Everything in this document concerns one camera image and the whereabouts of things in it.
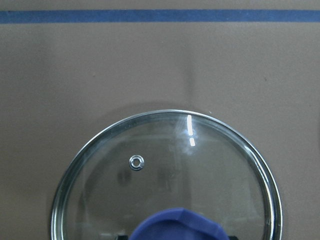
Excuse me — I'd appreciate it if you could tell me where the glass lid with purple knob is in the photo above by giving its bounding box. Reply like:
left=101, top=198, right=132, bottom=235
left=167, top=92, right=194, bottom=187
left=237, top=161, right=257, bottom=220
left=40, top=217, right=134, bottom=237
left=49, top=109, right=283, bottom=240

